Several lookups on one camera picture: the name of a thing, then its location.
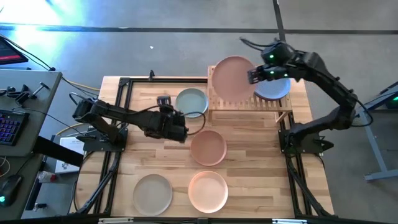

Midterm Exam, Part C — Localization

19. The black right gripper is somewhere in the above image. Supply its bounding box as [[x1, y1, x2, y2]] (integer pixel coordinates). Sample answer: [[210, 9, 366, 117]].
[[247, 63, 300, 85]]

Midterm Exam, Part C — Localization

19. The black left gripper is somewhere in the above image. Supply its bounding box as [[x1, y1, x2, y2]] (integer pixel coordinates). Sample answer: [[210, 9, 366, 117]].
[[157, 106, 189, 144]]

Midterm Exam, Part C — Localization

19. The dusty pink plate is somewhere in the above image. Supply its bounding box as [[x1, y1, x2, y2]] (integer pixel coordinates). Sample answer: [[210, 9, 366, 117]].
[[211, 55, 258, 104]]

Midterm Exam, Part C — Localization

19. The slate blue plate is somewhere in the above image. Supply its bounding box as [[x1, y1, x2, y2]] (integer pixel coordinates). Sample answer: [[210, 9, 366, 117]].
[[254, 77, 292, 101]]

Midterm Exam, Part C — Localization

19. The sage green plate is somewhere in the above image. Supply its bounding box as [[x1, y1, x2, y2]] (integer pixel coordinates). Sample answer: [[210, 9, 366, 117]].
[[175, 88, 210, 119]]

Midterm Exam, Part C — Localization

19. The terracotta plate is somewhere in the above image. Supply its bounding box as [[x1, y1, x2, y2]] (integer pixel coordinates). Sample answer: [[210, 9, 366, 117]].
[[190, 129, 228, 167]]

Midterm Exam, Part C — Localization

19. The wooden slatted shelf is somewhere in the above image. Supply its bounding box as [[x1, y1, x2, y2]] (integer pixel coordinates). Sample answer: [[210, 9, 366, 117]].
[[207, 64, 294, 124]]

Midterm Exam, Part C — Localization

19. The black floor tape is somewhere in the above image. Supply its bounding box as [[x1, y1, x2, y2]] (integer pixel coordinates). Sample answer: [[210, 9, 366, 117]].
[[272, 0, 289, 43]]

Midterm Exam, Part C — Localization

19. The grey beige plate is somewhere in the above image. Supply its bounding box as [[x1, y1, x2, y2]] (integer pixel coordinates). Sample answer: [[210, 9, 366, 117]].
[[132, 173, 174, 217]]

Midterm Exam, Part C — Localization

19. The pale peach plate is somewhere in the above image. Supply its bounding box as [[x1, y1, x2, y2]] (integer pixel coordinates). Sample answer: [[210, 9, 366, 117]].
[[187, 170, 229, 214]]

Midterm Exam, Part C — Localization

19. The white box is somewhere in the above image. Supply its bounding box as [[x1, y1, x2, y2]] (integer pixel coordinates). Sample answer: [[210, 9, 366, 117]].
[[54, 136, 85, 174]]

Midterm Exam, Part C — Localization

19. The black support bar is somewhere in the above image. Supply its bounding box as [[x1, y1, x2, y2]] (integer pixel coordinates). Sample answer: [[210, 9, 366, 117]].
[[32, 135, 85, 168]]

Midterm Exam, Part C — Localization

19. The grey side desk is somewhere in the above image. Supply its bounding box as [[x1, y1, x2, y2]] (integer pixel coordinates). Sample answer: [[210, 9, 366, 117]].
[[0, 68, 63, 220]]

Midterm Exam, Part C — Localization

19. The grey metal stand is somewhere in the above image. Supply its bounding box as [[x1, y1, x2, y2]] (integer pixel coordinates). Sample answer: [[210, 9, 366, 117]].
[[341, 81, 398, 183]]

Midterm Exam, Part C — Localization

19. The small bottle red cap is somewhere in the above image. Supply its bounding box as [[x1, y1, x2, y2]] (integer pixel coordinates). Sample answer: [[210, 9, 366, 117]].
[[37, 170, 58, 184]]

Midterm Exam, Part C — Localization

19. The dark device green light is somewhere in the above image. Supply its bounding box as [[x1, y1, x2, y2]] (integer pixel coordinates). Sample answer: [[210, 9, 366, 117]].
[[384, 91, 398, 110]]

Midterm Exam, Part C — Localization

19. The black metal clamp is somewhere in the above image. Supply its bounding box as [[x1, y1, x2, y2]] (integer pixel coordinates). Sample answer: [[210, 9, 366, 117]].
[[0, 86, 17, 97], [14, 83, 35, 105]]

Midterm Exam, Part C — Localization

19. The purple backlit keyboard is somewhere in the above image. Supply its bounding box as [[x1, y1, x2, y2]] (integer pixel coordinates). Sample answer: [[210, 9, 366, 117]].
[[0, 108, 30, 147]]

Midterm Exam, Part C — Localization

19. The black computer mouse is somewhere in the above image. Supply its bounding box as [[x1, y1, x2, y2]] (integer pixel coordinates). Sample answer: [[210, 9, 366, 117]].
[[0, 174, 24, 208]]

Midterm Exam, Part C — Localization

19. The screen with red glow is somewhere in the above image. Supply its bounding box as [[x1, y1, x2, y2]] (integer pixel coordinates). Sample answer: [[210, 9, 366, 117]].
[[0, 34, 29, 66]]

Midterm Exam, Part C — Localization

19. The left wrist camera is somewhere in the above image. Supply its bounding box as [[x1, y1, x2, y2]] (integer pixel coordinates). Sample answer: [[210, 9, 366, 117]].
[[156, 95, 173, 109]]

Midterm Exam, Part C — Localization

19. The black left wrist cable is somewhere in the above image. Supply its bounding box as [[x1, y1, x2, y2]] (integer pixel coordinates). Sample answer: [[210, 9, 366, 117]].
[[182, 111, 206, 136]]

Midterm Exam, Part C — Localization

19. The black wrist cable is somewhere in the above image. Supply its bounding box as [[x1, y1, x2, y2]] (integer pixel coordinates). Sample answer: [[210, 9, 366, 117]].
[[239, 37, 267, 52], [182, 111, 206, 136]]

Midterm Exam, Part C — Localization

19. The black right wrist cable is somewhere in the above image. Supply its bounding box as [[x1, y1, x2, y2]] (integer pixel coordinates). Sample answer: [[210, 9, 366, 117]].
[[239, 37, 267, 52]]

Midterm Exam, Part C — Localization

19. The black aluminium table frame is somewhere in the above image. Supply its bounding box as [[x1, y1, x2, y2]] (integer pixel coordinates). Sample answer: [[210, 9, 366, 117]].
[[68, 76, 336, 218]]

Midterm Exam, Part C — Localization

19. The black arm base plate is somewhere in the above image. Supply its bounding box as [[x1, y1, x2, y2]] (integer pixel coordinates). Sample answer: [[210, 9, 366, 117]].
[[76, 126, 129, 153], [278, 129, 335, 156]]

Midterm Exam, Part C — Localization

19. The yellow floor cable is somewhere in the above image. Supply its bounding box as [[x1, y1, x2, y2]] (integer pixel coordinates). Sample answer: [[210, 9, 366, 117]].
[[55, 78, 101, 137]]

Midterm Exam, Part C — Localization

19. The silver bracket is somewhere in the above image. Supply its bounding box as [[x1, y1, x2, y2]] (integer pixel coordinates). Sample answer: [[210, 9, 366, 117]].
[[271, 218, 308, 224], [98, 217, 135, 224]]

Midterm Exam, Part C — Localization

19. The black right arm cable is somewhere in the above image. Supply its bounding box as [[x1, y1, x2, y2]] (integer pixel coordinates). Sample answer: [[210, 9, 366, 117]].
[[350, 98, 374, 128]]

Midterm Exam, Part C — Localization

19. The black floor cable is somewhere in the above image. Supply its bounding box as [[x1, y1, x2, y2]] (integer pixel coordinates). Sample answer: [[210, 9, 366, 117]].
[[0, 33, 101, 98]]

